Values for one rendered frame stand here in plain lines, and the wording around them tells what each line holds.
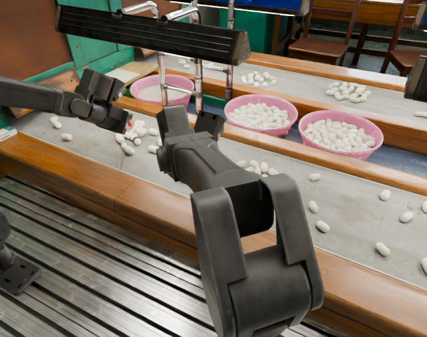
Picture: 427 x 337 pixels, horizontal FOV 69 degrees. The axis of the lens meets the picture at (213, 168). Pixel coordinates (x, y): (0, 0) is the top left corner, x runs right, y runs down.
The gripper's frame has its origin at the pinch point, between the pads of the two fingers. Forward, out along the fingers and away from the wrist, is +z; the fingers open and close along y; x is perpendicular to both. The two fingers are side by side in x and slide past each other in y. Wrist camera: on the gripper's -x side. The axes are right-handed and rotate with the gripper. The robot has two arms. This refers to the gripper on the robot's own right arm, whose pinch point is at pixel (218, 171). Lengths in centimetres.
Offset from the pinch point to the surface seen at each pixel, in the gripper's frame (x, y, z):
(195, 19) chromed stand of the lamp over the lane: -39.8, 26.4, 12.7
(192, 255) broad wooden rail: 20.8, 0.1, 1.3
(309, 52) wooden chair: -111, 28, 195
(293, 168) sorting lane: -6.7, -12.3, 26.3
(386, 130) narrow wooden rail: -30, -35, 55
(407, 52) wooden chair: -135, -44, 222
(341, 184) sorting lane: -6.3, -26.1, 25.7
